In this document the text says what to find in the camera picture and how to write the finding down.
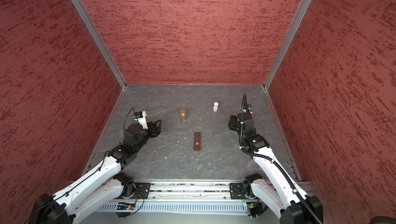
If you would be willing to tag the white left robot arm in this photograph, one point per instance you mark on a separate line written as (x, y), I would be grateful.
(49, 210)

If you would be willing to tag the aluminium corner post right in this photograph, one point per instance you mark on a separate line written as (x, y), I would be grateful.
(298, 17)

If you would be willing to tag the clear pill bottle gold lid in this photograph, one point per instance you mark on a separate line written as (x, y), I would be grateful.
(183, 115)

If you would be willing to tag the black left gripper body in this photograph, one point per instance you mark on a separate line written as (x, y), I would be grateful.
(152, 131)

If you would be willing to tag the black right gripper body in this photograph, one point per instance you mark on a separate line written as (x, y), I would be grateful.
(234, 125)

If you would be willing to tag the small white pill bottle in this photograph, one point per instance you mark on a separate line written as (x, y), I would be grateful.
(215, 106)

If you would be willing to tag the aluminium corner post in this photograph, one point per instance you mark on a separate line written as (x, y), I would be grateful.
(84, 15)
(298, 17)

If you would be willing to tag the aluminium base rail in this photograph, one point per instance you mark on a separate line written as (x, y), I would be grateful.
(185, 190)

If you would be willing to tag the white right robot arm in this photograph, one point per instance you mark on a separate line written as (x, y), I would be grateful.
(285, 198)

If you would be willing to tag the red weekly pill organizer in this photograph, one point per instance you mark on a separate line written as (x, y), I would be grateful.
(197, 142)

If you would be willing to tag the white slotted cable duct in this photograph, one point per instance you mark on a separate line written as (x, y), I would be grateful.
(223, 208)

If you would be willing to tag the aluminium corner post left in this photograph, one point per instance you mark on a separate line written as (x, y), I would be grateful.
(84, 15)

